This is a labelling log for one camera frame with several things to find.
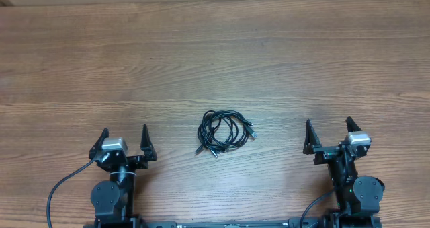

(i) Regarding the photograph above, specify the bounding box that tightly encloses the black cable bundle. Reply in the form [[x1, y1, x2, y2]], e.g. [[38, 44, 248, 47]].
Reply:
[[194, 110, 258, 159]]

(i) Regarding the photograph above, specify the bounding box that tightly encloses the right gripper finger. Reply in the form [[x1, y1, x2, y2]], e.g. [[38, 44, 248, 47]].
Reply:
[[303, 119, 322, 155], [345, 116, 362, 132]]

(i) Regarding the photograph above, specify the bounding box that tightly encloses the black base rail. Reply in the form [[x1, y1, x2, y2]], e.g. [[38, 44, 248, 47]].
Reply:
[[143, 217, 319, 228]]

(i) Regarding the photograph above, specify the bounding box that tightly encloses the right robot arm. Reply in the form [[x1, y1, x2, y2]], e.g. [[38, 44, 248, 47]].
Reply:
[[299, 116, 385, 227]]

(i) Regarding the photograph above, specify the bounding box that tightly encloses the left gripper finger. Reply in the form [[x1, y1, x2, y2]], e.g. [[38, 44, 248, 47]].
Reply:
[[140, 124, 157, 161], [90, 128, 109, 151]]

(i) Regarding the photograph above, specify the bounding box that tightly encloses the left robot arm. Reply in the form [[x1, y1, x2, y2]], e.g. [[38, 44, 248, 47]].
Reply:
[[89, 125, 157, 228]]

